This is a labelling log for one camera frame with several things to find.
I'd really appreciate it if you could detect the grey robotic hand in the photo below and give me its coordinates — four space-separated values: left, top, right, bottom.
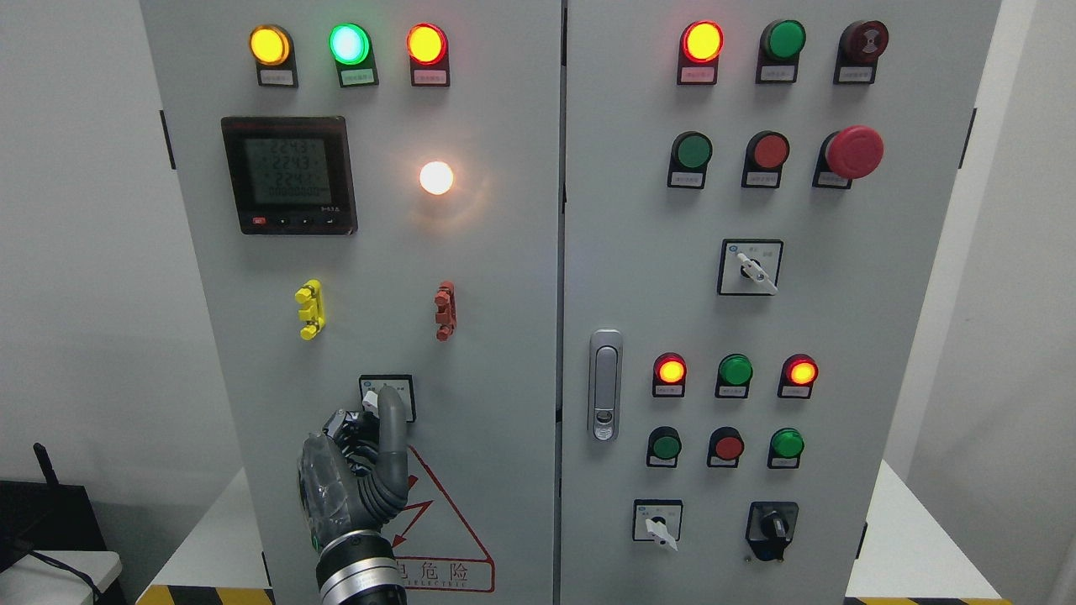
298 386 409 552

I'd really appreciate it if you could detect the white rotary switch door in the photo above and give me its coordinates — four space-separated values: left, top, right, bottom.
358 374 416 423

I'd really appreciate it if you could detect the red electrical warning sticker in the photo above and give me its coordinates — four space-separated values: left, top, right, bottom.
383 445 496 593

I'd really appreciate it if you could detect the red terminal connector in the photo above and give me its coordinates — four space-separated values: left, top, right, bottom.
434 281 456 342

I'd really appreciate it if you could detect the yellow terminal connector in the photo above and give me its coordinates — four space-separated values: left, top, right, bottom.
293 279 326 341

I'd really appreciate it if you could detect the grey cabinet left door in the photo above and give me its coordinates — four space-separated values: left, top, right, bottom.
140 1 562 604

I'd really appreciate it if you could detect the grey cabinet door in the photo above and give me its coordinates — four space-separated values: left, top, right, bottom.
140 1 562 604
560 1 1000 604

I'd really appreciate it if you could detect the black device with antenna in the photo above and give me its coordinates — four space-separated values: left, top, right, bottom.
1 444 127 604

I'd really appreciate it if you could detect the black digital power meter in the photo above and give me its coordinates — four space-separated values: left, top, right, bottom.
220 116 358 236

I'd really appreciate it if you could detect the clear round light bulb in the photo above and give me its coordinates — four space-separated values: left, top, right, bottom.
419 160 455 196

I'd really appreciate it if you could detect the green push button lower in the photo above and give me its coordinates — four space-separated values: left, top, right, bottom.
646 426 683 468

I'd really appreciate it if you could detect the green push button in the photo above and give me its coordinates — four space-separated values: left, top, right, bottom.
667 131 714 189
646 426 683 468

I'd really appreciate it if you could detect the red lit lamp middle left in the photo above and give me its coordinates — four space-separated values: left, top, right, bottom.
651 352 686 398

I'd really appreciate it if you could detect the red lit lamp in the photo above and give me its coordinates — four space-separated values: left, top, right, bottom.
677 20 724 86
651 352 686 398
778 354 819 399

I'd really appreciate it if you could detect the white box lower left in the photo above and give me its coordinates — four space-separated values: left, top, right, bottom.
1 550 123 604

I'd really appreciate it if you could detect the red push button lower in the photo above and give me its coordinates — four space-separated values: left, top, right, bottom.
706 428 745 468

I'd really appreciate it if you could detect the red push button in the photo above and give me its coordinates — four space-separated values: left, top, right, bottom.
706 428 745 468
741 130 790 189

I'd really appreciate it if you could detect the green lamp middle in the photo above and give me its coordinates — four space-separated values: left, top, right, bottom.
714 354 753 399

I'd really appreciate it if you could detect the green lit indicator lamp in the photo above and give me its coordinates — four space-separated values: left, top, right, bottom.
328 23 379 88

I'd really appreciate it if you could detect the green lamp lower right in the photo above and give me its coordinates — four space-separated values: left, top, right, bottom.
766 428 804 470

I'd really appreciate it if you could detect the yellow indicator lamp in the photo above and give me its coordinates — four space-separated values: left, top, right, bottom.
247 24 298 87

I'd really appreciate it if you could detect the red lit lamp left door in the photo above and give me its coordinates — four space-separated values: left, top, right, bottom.
406 23 451 87

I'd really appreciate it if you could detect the red lit lamp middle right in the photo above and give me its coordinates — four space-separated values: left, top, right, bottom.
778 354 819 399

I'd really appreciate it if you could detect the green push button upper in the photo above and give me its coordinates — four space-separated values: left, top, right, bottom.
667 131 714 189

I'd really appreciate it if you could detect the grey cabinet right door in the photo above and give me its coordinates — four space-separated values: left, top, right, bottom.
560 1 1000 604

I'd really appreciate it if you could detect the red push button upper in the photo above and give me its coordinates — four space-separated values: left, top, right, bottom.
741 130 790 189

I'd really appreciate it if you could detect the red lit lamp top right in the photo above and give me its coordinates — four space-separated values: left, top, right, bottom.
677 20 724 86

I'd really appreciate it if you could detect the red emergency stop button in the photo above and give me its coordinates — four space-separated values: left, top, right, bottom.
812 125 884 189

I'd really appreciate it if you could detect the green lamp top right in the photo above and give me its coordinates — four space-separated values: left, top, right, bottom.
756 19 806 84

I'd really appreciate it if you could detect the dark red buzzer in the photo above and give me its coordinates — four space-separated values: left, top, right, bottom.
833 20 890 85

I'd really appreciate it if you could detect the silver door handle lock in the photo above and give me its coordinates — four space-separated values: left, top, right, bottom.
587 329 623 444

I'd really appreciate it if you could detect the black cable lower left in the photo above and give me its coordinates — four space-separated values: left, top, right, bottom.
0 538 105 602

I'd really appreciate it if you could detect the white rotary switch lower right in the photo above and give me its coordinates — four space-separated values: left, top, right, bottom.
631 500 683 552

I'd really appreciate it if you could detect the white rotary switch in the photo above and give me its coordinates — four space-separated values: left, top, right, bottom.
716 239 783 296
631 500 683 552

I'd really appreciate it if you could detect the black rotary selector switch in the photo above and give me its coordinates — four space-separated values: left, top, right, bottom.
745 501 799 560

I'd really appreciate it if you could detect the white rotary switch upper right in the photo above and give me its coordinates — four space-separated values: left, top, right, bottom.
716 239 783 296

